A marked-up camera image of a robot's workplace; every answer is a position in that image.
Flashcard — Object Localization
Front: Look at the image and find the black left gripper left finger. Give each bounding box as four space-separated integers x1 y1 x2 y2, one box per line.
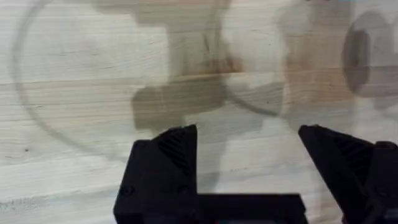
113 124 199 224

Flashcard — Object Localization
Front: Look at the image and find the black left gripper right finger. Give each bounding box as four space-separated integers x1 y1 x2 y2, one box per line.
298 124 398 224

